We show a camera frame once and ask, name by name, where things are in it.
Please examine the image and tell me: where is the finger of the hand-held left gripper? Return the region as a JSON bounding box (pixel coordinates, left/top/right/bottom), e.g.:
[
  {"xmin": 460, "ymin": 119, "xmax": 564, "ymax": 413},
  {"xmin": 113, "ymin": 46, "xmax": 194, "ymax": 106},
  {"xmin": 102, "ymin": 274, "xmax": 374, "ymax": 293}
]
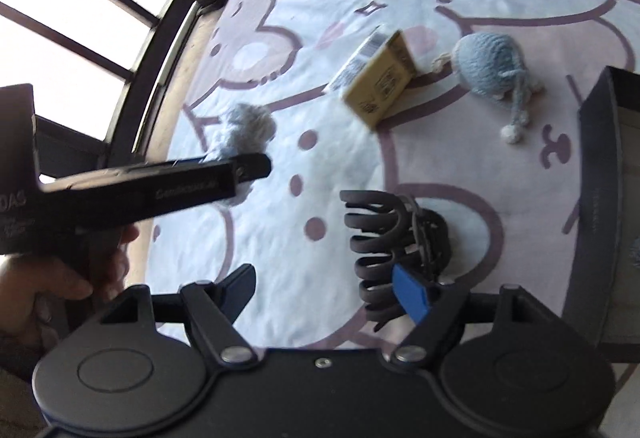
[{"xmin": 232, "ymin": 153, "xmax": 273, "ymax": 183}]

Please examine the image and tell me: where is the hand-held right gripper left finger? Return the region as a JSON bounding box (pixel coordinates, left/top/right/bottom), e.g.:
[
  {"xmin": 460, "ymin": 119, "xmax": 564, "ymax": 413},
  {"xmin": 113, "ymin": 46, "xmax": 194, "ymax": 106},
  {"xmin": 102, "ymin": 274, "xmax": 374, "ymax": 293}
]
[{"xmin": 102, "ymin": 263, "xmax": 258, "ymax": 366}]

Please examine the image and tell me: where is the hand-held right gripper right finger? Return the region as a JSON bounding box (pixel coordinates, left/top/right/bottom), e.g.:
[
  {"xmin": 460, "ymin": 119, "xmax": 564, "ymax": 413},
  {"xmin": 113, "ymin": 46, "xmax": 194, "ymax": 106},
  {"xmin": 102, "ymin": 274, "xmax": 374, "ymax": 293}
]
[{"xmin": 385, "ymin": 265, "xmax": 546, "ymax": 366}]

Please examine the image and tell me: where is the white lace roll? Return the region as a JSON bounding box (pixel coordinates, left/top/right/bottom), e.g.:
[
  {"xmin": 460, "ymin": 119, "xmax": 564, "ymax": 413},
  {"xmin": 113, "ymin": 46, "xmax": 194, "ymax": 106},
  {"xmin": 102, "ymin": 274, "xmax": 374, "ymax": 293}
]
[{"xmin": 200, "ymin": 102, "xmax": 278, "ymax": 209}]

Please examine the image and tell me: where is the dark hair claw clip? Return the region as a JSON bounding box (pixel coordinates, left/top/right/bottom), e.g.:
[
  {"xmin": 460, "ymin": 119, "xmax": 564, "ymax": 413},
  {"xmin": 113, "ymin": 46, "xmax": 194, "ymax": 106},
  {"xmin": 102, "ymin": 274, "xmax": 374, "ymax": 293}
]
[{"xmin": 340, "ymin": 189, "xmax": 453, "ymax": 334}]

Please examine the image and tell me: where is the beige tissue packet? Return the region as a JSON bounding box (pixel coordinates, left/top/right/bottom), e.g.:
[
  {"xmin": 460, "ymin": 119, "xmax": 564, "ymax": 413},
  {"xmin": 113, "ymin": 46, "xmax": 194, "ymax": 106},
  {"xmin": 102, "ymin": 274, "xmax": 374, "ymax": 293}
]
[{"xmin": 322, "ymin": 28, "xmax": 416, "ymax": 131}]

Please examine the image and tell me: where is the black cardboard box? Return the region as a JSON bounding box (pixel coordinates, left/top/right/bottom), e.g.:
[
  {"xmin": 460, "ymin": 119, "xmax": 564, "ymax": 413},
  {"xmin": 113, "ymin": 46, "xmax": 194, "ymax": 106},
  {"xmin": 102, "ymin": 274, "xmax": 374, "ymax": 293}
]
[{"xmin": 562, "ymin": 65, "xmax": 640, "ymax": 361}]

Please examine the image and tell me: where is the blue crochet toy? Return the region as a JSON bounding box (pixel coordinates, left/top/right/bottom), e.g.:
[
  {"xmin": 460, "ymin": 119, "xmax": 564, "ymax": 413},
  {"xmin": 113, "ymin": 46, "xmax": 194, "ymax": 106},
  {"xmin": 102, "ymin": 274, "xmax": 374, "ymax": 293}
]
[{"xmin": 432, "ymin": 32, "xmax": 546, "ymax": 145}]

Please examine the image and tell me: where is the person's left hand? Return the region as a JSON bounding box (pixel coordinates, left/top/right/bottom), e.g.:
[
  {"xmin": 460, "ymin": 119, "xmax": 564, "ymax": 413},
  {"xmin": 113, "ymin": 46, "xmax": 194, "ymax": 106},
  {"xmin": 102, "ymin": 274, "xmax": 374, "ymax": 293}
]
[{"xmin": 0, "ymin": 224, "xmax": 142, "ymax": 349}]

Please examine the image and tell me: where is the printed bear blanket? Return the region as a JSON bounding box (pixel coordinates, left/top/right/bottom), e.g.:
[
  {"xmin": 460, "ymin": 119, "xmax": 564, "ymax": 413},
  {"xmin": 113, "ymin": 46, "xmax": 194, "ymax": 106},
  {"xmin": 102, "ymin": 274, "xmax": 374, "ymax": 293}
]
[{"xmin": 145, "ymin": 0, "xmax": 640, "ymax": 354}]

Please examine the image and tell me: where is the black window railing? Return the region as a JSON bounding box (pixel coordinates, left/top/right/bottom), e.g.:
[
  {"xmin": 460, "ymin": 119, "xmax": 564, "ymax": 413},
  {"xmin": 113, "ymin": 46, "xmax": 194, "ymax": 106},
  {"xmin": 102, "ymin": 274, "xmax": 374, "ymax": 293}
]
[{"xmin": 0, "ymin": 0, "xmax": 251, "ymax": 183}]

